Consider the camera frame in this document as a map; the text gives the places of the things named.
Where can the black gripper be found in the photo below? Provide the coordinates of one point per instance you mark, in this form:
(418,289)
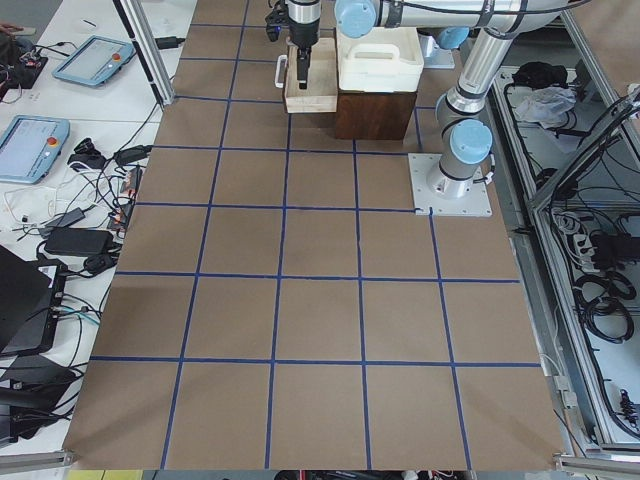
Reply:
(302,34)

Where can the wooden drawer with white handle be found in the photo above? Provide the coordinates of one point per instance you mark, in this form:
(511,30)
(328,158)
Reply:
(321,94)

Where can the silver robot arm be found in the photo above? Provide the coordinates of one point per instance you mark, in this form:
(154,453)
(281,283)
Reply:
(467,140)
(437,45)

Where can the dark brown wooden cabinet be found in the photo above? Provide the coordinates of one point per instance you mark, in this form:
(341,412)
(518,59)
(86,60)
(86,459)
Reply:
(373,115)

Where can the cream plastic tray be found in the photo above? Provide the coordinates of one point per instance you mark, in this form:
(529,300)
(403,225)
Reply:
(382,61)

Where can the blue teach pendant far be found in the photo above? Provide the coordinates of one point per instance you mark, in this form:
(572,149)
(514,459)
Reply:
(95,61)

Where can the blue teach pendant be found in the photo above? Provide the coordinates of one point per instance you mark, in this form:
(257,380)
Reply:
(95,61)
(29,147)

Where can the blue teach pendant near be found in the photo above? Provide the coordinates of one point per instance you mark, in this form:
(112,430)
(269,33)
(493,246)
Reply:
(29,147)

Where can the black power adapter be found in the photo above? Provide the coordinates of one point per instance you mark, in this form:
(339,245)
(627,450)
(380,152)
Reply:
(78,242)

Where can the black laptop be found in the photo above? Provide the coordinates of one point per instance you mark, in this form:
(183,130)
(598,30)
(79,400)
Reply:
(31,292)

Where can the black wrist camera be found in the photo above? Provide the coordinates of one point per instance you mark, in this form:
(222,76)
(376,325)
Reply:
(276,20)

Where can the aluminium frame post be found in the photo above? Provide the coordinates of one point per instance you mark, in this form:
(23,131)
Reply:
(138,29)

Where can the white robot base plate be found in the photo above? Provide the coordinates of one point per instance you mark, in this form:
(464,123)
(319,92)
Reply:
(436,194)

